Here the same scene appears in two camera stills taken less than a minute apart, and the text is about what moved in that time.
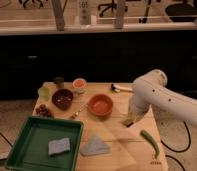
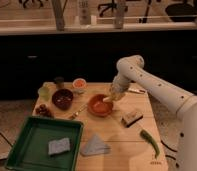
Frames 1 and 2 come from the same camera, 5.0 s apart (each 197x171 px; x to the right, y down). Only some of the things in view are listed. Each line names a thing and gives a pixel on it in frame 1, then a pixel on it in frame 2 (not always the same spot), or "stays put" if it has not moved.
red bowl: [100, 105] stays put
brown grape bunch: [43, 110] stays put
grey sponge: [59, 145] stays put
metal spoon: [82, 108] stays put
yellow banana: [127, 122] → [108, 98]
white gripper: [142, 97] → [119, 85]
